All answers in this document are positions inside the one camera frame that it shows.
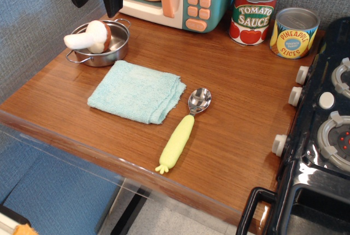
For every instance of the spoon with yellow-green handle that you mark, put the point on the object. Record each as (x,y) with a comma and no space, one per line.
(198,101)

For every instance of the tomato sauce can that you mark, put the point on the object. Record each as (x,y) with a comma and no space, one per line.
(250,21)

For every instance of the pineapple slices can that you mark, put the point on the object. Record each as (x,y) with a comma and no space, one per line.
(294,32)

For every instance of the white and brown plush mushroom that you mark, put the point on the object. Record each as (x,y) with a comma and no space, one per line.
(96,38)

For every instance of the small steel pot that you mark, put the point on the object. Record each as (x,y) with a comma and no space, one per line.
(117,49)

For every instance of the light blue folded cloth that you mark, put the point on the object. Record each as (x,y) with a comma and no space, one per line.
(137,93)

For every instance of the orange plush object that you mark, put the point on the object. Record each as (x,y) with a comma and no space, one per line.
(24,230)

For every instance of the black toy stove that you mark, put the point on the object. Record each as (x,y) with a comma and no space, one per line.
(312,195)

